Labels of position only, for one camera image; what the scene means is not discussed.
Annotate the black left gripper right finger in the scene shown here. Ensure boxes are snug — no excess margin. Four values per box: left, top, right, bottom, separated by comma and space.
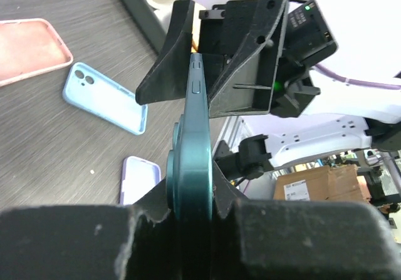
212, 166, 400, 279

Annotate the lavender phone case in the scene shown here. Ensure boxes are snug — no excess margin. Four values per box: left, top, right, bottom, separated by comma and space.
120, 156, 161, 205

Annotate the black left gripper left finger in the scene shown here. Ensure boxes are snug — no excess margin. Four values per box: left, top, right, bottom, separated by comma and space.
1, 182, 180, 279

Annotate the teal green smartphone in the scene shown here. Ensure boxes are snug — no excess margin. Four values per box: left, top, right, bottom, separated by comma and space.
166, 53, 213, 279

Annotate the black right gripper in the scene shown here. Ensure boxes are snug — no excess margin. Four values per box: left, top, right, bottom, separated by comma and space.
135, 0, 320, 118

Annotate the dark green tray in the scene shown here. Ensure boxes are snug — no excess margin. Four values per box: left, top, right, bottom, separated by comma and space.
121, 0, 166, 54

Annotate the brown cardboard box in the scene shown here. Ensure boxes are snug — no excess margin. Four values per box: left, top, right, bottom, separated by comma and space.
273, 165, 371, 202

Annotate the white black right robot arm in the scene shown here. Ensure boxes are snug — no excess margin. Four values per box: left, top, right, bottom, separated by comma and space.
135, 0, 400, 172

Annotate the pink phone case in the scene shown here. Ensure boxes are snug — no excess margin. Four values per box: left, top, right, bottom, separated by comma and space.
1, 18, 73, 86

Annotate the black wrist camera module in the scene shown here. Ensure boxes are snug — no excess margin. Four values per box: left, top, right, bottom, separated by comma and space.
283, 0, 338, 67

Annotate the light blue phone case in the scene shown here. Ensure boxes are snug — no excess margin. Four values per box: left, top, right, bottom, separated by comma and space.
63, 62, 148, 135

